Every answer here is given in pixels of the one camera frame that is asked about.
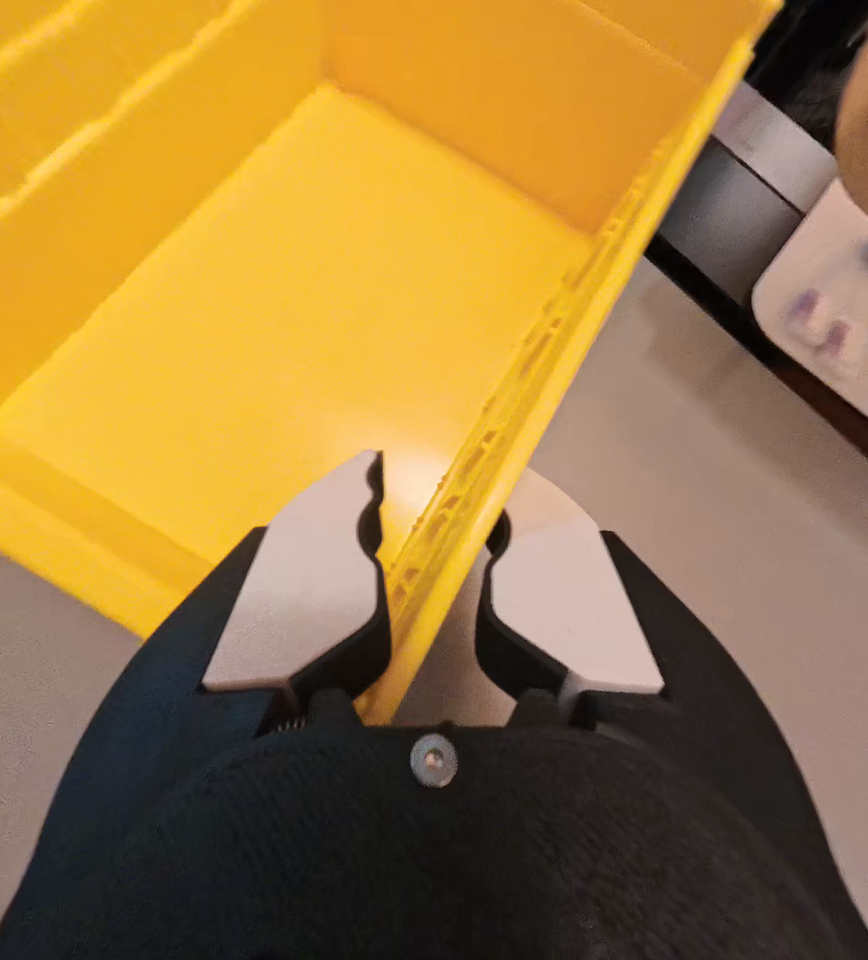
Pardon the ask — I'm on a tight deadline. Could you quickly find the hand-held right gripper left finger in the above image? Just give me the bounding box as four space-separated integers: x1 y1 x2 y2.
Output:
201 450 393 702

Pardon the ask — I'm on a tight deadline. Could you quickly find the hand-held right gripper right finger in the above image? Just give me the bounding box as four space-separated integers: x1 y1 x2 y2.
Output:
479 468 666 710

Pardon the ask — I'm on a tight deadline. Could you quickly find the yellow plastic bin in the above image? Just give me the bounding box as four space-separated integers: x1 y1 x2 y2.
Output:
0 0 783 727

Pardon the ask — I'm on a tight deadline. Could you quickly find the grey metal stand base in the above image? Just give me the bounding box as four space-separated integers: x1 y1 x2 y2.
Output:
751 180 868 459

